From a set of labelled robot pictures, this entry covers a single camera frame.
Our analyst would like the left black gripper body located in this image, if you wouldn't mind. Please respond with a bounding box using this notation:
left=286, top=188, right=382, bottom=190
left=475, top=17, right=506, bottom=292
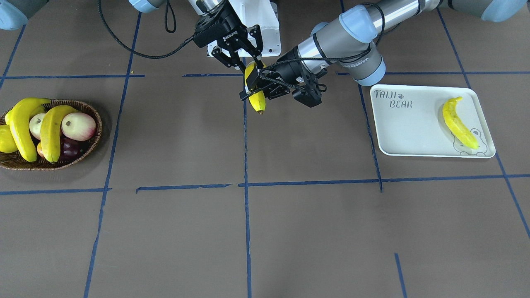
left=275, top=48, right=310, bottom=85

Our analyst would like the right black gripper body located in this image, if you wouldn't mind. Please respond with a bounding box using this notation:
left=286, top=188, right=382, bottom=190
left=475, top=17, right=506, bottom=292
left=193, top=8, right=249, bottom=48

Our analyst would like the yellow banana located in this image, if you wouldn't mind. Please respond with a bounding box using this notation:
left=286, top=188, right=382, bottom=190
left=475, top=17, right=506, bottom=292
left=41, top=104, right=79, bottom=163
left=244, top=62, right=266, bottom=115
left=7, top=97, right=51, bottom=162
left=442, top=96, right=479, bottom=149

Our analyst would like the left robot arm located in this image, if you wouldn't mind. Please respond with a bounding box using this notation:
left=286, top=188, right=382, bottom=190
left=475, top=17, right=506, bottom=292
left=240, top=0, right=526, bottom=107

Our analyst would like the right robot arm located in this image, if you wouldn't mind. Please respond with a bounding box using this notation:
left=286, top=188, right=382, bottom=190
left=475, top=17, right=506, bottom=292
left=0, top=0, right=264, bottom=71

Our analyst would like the brown wicker basket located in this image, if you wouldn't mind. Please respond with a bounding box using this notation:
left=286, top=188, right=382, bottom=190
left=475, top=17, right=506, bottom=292
left=1, top=99, right=103, bottom=171

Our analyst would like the white bear tray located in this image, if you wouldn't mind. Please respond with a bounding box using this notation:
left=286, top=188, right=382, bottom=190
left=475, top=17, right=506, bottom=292
left=370, top=84, right=496, bottom=159

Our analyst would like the pink white peach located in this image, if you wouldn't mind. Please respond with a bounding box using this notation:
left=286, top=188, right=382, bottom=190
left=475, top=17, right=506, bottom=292
left=61, top=113, right=96, bottom=141

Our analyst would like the yellow lemon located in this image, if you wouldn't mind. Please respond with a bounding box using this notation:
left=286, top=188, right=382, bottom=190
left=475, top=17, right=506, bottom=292
left=0, top=125, right=18, bottom=153

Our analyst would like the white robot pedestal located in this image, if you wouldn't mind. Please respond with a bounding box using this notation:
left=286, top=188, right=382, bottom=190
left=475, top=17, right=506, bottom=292
left=229, top=0, right=282, bottom=57

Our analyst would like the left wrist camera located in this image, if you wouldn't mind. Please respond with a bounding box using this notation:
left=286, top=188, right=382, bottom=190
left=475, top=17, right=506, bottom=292
left=293, top=68, right=327, bottom=108

